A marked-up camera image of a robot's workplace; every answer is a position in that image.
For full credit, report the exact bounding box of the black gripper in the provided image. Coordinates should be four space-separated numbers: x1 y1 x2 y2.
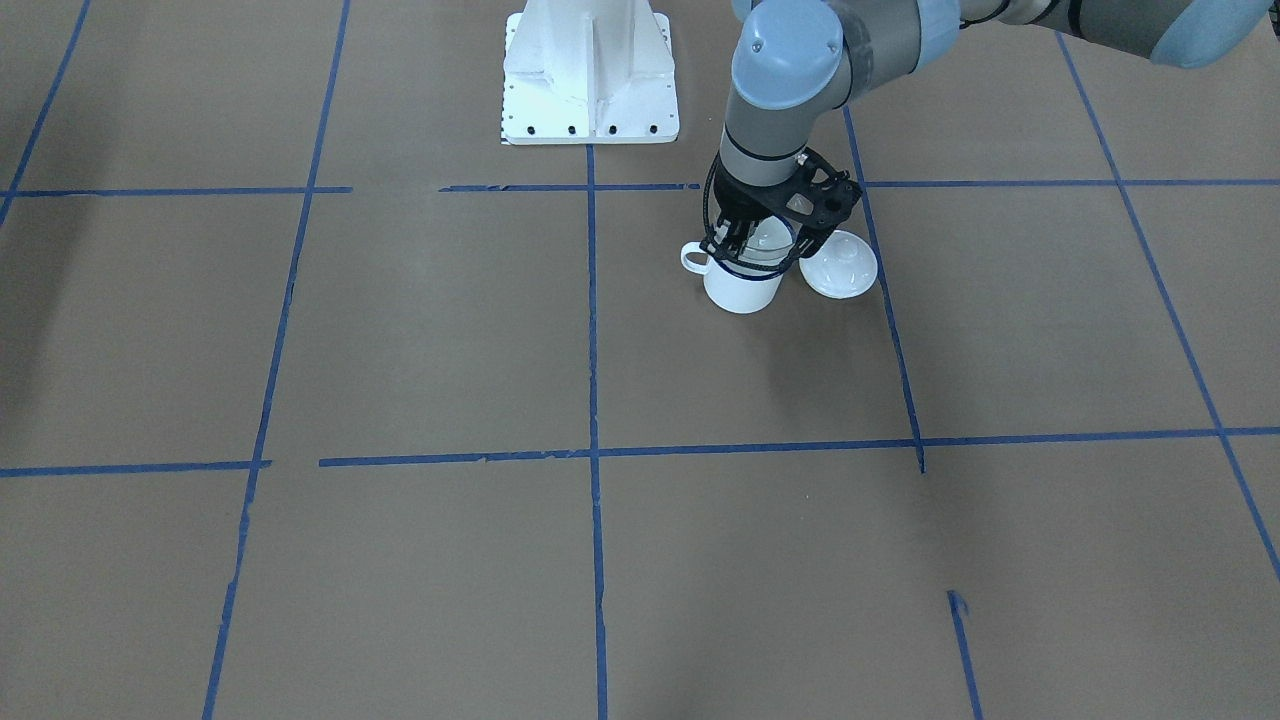
707 165 801 263

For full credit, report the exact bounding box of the clear glass funnel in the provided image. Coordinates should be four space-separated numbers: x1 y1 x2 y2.
717 217 795 278

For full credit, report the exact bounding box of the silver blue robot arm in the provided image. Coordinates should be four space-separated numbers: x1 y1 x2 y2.
701 1 1272 274

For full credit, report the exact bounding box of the white enamel cup blue rim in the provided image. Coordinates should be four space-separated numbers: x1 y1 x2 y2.
681 242 785 314

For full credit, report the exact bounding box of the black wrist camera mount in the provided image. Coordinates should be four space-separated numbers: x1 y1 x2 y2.
771 147 863 261

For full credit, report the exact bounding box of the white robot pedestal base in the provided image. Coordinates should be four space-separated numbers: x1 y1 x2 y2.
500 1 681 146

